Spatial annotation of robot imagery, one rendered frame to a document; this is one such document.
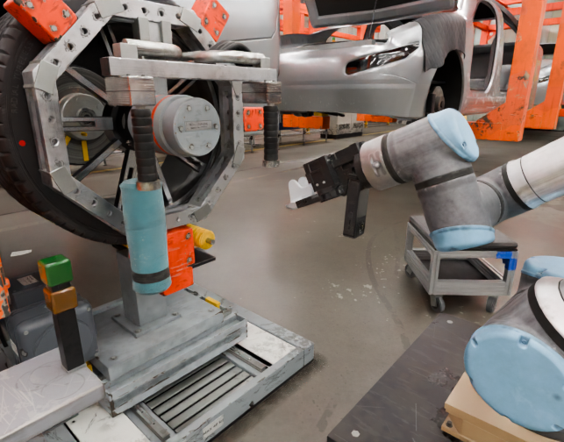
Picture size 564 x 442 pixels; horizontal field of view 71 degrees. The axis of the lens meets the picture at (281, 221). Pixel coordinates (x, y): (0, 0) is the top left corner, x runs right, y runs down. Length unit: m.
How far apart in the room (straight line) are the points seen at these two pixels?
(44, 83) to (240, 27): 1.08
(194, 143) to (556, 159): 0.68
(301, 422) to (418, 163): 0.89
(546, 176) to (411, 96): 2.83
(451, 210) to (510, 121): 3.67
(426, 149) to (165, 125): 0.55
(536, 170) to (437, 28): 3.02
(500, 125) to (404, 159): 3.67
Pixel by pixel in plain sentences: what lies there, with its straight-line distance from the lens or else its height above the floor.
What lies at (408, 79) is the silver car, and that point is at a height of 1.05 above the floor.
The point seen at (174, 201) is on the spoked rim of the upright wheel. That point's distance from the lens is 1.19.
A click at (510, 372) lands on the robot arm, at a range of 0.65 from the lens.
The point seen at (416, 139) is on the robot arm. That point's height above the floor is 0.85.
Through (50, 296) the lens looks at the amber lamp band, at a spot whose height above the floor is 0.60.
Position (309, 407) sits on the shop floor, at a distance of 1.34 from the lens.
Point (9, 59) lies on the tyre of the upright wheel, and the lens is 1.00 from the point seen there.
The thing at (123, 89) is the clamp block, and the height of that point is 0.93.
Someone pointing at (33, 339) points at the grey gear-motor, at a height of 0.36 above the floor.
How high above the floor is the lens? 0.92
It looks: 18 degrees down
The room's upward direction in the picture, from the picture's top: straight up
